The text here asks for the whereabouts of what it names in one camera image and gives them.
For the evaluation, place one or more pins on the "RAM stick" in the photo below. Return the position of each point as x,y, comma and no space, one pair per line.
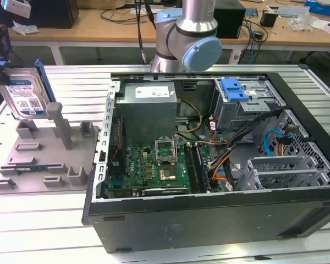
30,168

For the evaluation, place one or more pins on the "black PC case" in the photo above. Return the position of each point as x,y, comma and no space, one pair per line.
209,225

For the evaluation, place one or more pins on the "crumpled white wrap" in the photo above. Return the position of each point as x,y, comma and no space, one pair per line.
24,27

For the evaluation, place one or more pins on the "black computer box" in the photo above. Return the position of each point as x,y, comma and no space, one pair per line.
231,24

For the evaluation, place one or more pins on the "blue port connector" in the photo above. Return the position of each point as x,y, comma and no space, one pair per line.
117,183

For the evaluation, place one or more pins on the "CPU socket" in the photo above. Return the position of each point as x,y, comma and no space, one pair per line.
167,173

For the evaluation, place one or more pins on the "hard disk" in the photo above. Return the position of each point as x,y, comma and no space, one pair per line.
24,93

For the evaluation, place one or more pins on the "clear plastic bag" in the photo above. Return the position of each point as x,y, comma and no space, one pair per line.
299,23

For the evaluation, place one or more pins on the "wooden desk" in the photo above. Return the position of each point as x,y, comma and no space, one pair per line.
85,30

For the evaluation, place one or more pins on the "metal disk bay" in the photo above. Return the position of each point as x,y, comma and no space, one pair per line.
286,172

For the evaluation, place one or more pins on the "small black power adapter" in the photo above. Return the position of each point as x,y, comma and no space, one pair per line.
258,35

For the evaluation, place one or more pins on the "grey plastic parts rack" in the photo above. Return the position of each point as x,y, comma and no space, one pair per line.
52,156

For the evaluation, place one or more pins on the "green motherboard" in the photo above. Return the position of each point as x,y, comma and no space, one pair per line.
137,167

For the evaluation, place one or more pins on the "large black box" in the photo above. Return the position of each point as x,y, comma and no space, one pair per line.
57,13

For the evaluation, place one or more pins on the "grey flat box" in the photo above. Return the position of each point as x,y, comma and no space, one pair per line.
294,11

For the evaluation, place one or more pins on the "grey optical drive cage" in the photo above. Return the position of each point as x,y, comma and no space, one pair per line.
231,115

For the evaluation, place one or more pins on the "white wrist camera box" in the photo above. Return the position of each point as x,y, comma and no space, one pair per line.
17,9

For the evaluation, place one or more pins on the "small black box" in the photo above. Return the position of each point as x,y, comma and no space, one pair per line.
268,18

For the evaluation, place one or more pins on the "grey power supply unit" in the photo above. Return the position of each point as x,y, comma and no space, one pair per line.
145,115

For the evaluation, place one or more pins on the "blue drive cage latch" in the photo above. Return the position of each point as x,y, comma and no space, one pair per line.
233,90

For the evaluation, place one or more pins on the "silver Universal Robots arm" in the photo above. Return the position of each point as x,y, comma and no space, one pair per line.
181,27

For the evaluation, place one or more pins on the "black graphics card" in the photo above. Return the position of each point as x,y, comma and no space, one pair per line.
165,191

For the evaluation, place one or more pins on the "black RAM slot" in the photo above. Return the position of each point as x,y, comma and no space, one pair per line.
189,167
203,170

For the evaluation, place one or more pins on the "blue cardboard box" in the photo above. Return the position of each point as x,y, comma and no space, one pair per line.
321,6

